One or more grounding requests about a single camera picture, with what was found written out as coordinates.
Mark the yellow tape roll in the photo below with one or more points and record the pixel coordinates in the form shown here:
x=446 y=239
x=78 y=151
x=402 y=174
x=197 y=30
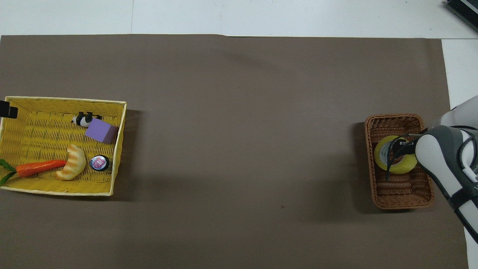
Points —
x=381 y=157

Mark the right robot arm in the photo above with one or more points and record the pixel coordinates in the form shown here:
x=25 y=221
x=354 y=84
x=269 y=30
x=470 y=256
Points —
x=435 y=149

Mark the brown wicker basket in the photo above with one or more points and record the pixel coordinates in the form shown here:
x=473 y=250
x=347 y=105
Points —
x=399 y=190

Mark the yellow woven basket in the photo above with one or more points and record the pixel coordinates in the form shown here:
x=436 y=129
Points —
x=44 y=127

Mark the black stand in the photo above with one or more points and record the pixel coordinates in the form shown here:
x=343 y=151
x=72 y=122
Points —
x=7 y=108
x=465 y=8

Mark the purple block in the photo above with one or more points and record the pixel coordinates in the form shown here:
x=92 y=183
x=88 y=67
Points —
x=101 y=131

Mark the small dark bottle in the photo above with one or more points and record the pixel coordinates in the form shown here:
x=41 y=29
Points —
x=99 y=163

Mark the black and white panda toy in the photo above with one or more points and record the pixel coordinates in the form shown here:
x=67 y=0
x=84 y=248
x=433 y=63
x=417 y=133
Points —
x=83 y=120

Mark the toy croissant bread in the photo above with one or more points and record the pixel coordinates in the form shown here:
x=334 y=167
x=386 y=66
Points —
x=74 y=162

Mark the orange toy carrot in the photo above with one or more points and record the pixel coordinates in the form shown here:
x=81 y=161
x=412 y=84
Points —
x=39 y=167

